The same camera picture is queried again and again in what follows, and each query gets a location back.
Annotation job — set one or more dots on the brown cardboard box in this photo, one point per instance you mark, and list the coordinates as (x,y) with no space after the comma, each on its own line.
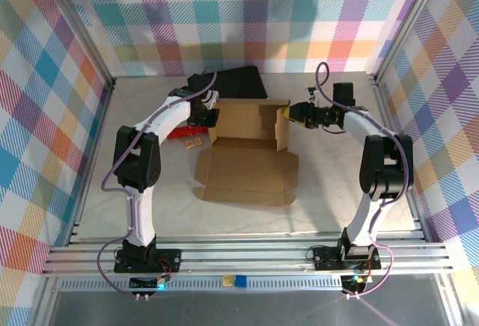
(247,169)

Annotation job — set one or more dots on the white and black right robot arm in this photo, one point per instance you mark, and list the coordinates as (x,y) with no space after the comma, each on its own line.
(385,169)

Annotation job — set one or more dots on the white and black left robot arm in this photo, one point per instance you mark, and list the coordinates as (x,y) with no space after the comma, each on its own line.
(164,116)

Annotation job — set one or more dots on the red toy microphone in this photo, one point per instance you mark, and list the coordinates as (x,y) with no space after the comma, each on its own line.
(183,132)

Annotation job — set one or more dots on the small wooden block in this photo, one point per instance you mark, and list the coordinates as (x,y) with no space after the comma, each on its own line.
(194,143)

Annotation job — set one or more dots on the small tan block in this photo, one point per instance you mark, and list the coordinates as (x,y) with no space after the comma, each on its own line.
(228,280)

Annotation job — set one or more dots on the small blue block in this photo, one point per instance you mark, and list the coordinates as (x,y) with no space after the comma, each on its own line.
(241,281)

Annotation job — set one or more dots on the perforated metal strip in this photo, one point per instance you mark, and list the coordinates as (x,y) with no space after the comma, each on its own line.
(280,285)

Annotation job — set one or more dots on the small controller board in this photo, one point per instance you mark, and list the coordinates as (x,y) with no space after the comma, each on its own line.
(355,283)
(144,283)

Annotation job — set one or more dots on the grey metal plate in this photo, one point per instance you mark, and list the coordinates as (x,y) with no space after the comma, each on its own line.
(243,311)

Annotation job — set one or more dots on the aluminium corner post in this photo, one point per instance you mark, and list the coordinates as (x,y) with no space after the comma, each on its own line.
(79,23)
(406,23)

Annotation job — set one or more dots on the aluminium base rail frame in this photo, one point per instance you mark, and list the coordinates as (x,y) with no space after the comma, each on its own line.
(243,256)

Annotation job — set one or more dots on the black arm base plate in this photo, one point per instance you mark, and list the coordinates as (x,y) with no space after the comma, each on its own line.
(325,258)
(168,258)

